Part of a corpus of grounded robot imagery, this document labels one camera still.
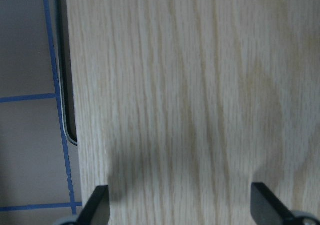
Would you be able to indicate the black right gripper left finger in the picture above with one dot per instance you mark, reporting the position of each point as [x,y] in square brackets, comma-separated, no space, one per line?
[97,209]

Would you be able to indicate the light wooden drawer cabinet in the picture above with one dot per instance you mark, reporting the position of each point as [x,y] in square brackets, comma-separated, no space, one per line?
[181,104]

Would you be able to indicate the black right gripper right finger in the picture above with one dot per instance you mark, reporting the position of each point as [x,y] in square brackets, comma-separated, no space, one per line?
[267,209]

